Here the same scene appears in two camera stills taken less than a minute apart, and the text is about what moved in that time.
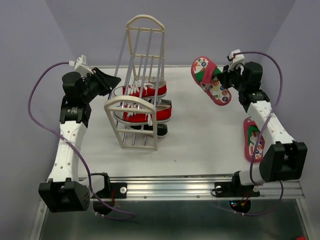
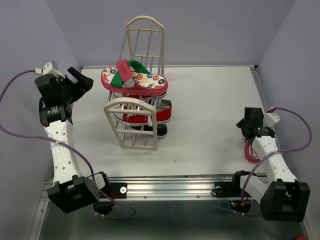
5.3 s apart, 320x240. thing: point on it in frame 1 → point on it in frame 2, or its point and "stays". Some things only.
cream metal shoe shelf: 136,95 stays
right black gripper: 223,76 → 241,124
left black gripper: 107,82 → 84,83
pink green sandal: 204,73 → 133,77
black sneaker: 162,129 stays
